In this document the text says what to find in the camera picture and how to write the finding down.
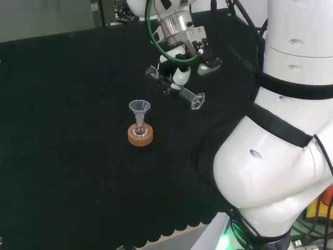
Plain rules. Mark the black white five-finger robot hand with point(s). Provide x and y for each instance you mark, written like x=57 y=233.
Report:
x=208 y=63

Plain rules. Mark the clear graduated cylinder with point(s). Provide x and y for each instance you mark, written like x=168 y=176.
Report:
x=187 y=94

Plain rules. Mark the clear plastic funnel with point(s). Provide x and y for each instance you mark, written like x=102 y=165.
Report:
x=139 y=108

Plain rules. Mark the small round-bottom glass flask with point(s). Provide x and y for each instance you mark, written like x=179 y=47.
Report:
x=139 y=132

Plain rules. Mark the black bench cloth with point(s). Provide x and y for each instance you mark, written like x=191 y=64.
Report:
x=78 y=130

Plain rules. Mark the yellow stop button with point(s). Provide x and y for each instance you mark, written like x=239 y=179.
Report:
x=326 y=208

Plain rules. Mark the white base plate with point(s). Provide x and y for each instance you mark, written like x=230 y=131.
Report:
x=208 y=234

